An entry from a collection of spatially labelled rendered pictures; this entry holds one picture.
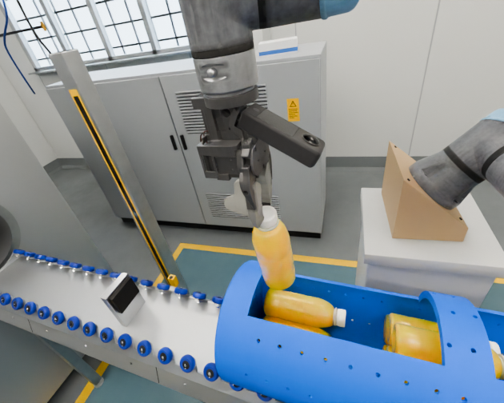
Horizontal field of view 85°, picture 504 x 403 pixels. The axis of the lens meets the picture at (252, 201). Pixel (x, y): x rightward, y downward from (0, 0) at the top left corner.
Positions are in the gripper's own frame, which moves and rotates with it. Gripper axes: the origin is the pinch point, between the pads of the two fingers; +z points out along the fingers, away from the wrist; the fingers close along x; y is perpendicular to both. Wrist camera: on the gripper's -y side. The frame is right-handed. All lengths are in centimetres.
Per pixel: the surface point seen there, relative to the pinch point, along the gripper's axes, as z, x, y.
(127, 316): 48, 2, 54
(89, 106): -11, -30, 67
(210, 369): 47, 10, 18
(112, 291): 36, 2, 54
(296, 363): 26.0, 10.9, -6.2
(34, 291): 51, 3, 104
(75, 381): 144, 10, 141
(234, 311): 22.2, 6.0, 7.6
